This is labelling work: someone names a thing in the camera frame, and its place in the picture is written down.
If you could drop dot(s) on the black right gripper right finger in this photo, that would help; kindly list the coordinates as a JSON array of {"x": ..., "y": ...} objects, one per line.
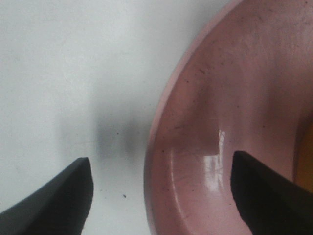
[{"x": 267, "y": 202}]

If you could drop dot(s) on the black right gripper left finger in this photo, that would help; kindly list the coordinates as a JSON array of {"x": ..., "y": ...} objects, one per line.
[{"x": 60, "y": 207}]

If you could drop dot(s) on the burger with lettuce and tomato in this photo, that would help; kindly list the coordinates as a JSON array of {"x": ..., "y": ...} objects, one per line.
[{"x": 303, "y": 154}]

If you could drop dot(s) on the pink plate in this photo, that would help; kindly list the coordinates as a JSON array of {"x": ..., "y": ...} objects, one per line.
[{"x": 245, "y": 83}]

